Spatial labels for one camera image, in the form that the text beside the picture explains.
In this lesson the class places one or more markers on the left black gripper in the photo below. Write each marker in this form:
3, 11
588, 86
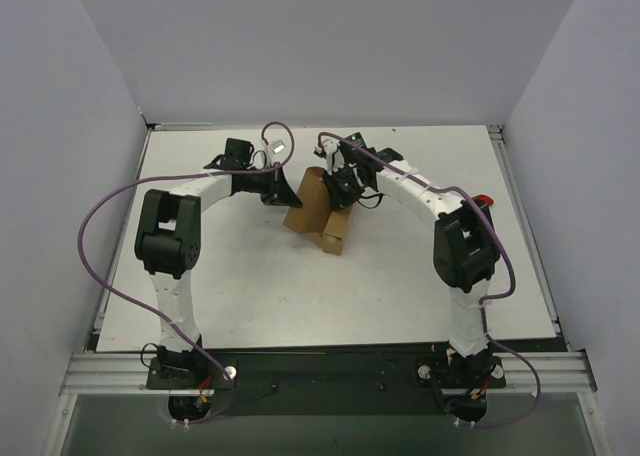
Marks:
275, 187

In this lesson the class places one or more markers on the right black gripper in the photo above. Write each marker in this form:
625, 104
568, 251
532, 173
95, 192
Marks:
345, 184

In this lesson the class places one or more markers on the brown cardboard express box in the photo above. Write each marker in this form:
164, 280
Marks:
316, 221

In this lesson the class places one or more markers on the red black utility knife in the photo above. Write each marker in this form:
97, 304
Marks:
484, 199

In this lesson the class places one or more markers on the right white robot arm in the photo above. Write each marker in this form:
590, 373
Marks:
464, 253

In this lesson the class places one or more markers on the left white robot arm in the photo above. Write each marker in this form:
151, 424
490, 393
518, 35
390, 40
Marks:
169, 236

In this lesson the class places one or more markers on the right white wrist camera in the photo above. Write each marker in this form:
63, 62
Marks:
330, 150

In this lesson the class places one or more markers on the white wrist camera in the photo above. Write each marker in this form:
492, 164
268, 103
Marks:
330, 150
274, 152

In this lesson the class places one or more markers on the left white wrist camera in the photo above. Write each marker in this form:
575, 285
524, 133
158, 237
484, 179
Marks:
274, 152

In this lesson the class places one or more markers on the aluminium back rail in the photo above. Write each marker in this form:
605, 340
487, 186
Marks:
240, 126

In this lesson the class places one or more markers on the aluminium rail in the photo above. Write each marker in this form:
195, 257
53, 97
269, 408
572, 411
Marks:
240, 126
104, 374

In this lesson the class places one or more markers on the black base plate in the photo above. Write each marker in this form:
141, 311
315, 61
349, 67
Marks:
467, 394

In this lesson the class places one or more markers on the aluminium front rail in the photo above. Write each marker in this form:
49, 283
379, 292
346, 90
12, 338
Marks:
104, 374

